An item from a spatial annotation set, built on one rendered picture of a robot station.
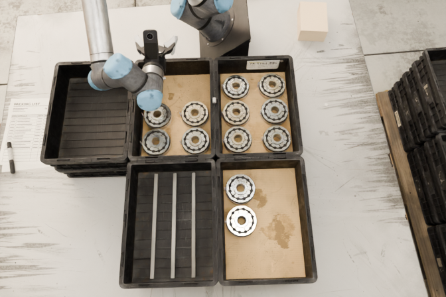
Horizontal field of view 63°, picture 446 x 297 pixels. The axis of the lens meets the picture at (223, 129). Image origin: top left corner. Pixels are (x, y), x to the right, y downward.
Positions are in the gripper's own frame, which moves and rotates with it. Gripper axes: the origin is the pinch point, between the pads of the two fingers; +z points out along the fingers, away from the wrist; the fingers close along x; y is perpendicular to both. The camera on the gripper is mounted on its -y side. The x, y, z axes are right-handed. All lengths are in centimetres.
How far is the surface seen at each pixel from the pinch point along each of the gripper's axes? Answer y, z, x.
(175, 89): 20.9, -6.4, 6.3
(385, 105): 68, 34, 128
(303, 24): 10, 24, 62
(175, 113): 24.7, -16.1, 6.5
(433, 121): 45, -2, 128
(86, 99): 24.9, -8.0, -28.6
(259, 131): 25, -25, 38
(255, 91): 19.3, -9.7, 37.7
